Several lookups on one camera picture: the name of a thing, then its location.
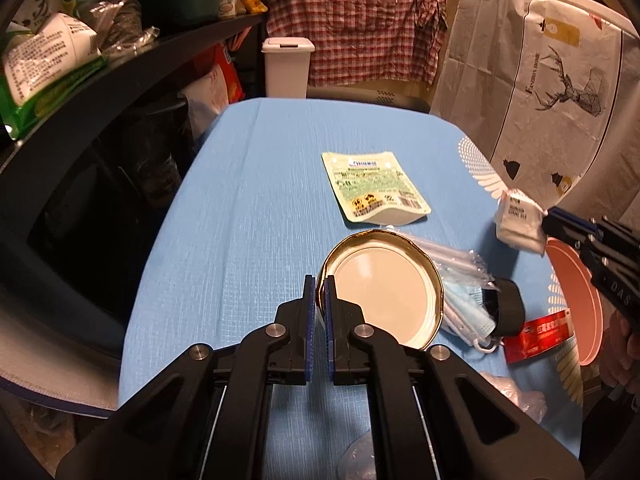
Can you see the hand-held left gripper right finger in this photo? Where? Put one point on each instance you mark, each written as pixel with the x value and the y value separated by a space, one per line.
pixel 329 330

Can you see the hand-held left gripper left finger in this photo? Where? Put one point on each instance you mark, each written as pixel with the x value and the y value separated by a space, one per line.
pixel 310 330

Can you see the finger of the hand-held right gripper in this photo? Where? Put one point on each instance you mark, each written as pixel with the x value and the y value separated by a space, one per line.
pixel 575 221
pixel 565 235

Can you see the white tissue packet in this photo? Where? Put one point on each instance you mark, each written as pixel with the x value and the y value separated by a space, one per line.
pixel 517 220

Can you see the pink round bin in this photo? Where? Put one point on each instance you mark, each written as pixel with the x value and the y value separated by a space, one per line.
pixel 575 310

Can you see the gold metal lid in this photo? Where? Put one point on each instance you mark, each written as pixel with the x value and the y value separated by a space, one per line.
pixel 385 290

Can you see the red medicine box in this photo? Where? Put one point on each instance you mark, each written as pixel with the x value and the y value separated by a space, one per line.
pixel 535 337

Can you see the blue face mask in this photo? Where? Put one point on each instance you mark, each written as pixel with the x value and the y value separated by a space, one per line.
pixel 465 320

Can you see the green white pouch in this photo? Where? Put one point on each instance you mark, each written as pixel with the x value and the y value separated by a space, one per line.
pixel 370 185

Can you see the person's right hand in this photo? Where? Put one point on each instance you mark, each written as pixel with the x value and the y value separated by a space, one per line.
pixel 622 355

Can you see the clear plastic wrapper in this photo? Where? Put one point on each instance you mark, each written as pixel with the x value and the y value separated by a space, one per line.
pixel 450 260

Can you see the blue patterned tablecloth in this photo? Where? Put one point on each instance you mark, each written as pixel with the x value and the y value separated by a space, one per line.
pixel 250 210

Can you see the white deer print curtain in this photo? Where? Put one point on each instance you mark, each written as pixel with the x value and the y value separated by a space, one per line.
pixel 540 85

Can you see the white paper bag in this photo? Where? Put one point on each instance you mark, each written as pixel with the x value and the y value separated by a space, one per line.
pixel 205 102

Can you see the white lidded bin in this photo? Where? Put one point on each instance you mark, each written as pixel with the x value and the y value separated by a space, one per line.
pixel 287 67

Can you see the large red bag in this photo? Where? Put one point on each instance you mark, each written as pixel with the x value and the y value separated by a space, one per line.
pixel 227 77

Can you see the red plaid shirt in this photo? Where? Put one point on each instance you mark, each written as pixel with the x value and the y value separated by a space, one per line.
pixel 360 20

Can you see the black shelf rack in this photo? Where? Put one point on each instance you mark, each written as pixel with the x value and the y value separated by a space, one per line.
pixel 125 70

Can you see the yellow toy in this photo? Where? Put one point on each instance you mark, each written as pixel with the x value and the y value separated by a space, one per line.
pixel 252 2

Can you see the clear bag of dried goods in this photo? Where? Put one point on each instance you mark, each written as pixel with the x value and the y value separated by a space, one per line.
pixel 112 22

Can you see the green snack packet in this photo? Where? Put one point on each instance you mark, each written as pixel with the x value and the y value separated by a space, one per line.
pixel 45 70

